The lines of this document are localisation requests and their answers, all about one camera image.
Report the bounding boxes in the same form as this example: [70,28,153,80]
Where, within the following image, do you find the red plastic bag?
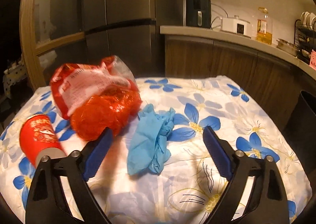
[70,86,142,141]

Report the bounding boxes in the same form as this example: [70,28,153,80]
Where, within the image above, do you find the blue nitrile glove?
[127,104,175,176]

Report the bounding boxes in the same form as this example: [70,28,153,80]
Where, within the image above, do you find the red white snack bag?
[50,55,138,120]

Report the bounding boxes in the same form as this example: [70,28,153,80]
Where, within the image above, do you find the black trash bin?
[283,90,316,175]

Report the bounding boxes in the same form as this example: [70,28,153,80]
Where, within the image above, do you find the kitchen counter with cabinets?
[160,26,315,129]

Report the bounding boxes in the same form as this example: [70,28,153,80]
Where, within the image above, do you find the floral white blue tablecloth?
[1,76,312,223]

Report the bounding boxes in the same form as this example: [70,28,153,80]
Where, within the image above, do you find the red paper cup lying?
[19,114,66,168]

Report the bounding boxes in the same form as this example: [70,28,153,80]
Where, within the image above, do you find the polka dot cloth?
[3,61,27,99]

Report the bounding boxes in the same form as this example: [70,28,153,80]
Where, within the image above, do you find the cooking oil bottle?
[256,7,273,45]

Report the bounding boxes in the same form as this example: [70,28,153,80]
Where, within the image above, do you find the steel bowl on counter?
[277,39,298,57]

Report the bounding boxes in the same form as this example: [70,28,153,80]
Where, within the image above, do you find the pink utensil basket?
[309,50,316,70]

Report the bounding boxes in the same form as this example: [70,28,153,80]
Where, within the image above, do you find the white rice cooker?
[221,16,252,38]

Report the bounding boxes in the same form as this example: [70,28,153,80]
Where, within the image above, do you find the wooden glass door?
[19,0,88,90]

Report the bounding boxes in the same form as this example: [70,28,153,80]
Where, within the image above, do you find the black dish rack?
[294,11,315,64]

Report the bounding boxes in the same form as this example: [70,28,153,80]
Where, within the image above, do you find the black air fryer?
[186,0,212,28]

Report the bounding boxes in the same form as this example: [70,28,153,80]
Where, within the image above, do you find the dark steel refrigerator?
[83,0,183,77]

